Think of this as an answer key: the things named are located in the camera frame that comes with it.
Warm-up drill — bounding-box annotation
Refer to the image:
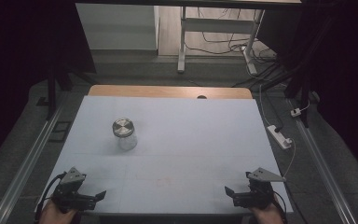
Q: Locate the aluminium floor rail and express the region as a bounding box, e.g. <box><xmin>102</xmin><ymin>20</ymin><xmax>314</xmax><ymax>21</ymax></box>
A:
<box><xmin>294</xmin><ymin>118</ymin><xmax>358</xmax><ymax>224</ymax></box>
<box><xmin>0</xmin><ymin>99</ymin><xmax>67</xmax><ymax>224</ymax></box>

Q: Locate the tangle of black floor cables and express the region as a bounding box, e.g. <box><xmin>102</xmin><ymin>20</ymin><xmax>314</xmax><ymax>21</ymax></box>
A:
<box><xmin>185</xmin><ymin>7</ymin><xmax>278</xmax><ymax>64</ymax></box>

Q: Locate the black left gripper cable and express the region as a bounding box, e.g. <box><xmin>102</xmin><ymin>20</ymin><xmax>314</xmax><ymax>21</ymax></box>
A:
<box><xmin>34</xmin><ymin>171</ymin><xmax>68</xmax><ymax>222</ymax></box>

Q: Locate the black metal stand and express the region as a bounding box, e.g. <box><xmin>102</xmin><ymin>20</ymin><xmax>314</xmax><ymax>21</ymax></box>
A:
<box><xmin>251</xmin><ymin>18</ymin><xmax>327</xmax><ymax>129</ymax></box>
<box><xmin>36</xmin><ymin>62</ymin><xmax>98</xmax><ymax>121</ymax></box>

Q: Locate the person's right hand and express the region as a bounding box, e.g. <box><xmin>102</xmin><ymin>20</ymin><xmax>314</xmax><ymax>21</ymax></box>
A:
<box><xmin>249</xmin><ymin>195</ymin><xmax>285</xmax><ymax>224</ymax></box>

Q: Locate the round metal dish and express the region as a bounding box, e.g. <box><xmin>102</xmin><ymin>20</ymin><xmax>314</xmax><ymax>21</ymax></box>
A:
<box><xmin>112</xmin><ymin>118</ymin><xmax>135</xmax><ymax>138</ymax></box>

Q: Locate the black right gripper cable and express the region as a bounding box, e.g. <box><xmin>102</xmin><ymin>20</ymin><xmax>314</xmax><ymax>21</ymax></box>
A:
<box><xmin>271</xmin><ymin>189</ymin><xmax>289</xmax><ymax>224</ymax></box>

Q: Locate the clear glass jar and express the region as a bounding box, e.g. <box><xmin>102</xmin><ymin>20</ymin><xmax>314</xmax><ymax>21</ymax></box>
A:
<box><xmin>115</xmin><ymin>129</ymin><xmax>139</xmax><ymax>152</ymax></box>

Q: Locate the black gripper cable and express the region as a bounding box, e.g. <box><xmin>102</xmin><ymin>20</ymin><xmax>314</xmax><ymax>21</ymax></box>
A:
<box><xmin>34</xmin><ymin>171</ymin><xmax>68</xmax><ymax>222</ymax></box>
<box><xmin>271</xmin><ymin>189</ymin><xmax>289</xmax><ymax>224</ymax></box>

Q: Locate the white desk frame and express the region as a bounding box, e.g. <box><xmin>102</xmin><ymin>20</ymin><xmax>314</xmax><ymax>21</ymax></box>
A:
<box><xmin>177</xmin><ymin>6</ymin><xmax>266</xmax><ymax>76</ymax></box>

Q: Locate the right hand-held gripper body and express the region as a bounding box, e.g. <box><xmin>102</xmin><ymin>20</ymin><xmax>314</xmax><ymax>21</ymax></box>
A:
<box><xmin>232</xmin><ymin>167</ymin><xmax>287</xmax><ymax>210</ymax></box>

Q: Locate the white power strip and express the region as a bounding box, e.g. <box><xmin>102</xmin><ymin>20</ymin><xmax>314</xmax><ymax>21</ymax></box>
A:
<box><xmin>267</xmin><ymin>124</ymin><xmax>293</xmax><ymax>150</ymax></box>

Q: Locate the person's left hand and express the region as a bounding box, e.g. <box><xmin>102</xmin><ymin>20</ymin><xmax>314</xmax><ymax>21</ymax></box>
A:
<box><xmin>38</xmin><ymin>200</ymin><xmax>77</xmax><ymax>224</ymax></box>

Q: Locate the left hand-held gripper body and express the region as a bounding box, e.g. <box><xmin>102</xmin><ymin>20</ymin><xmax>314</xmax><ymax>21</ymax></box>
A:
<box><xmin>51</xmin><ymin>167</ymin><xmax>97</xmax><ymax>213</ymax></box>

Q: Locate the white table sheet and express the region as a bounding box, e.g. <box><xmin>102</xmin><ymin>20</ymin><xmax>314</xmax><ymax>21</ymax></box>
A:
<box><xmin>36</xmin><ymin>94</ymin><xmax>295</xmax><ymax>216</ymax></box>

